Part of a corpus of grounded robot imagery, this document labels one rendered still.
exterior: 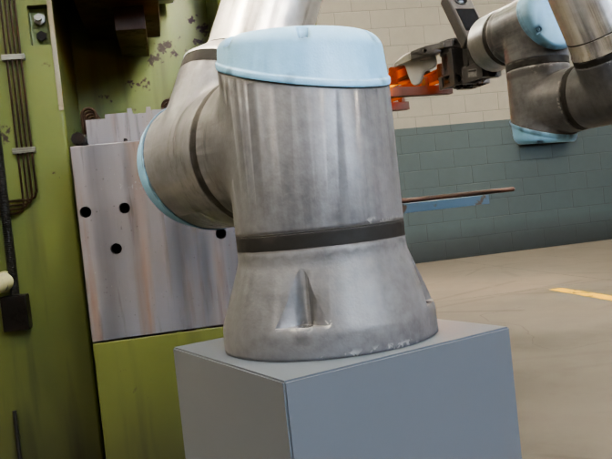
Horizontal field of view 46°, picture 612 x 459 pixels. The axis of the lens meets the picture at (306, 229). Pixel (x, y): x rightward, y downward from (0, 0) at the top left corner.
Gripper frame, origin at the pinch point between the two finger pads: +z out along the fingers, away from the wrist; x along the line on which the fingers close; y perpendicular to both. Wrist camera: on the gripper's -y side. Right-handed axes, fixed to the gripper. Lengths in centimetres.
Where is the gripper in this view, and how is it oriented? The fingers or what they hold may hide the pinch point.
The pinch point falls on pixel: (429, 60)
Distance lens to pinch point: 141.8
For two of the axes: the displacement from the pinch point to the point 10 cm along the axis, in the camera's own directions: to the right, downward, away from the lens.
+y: 1.1, 9.9, 0.3
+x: 9.4, -1.1, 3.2
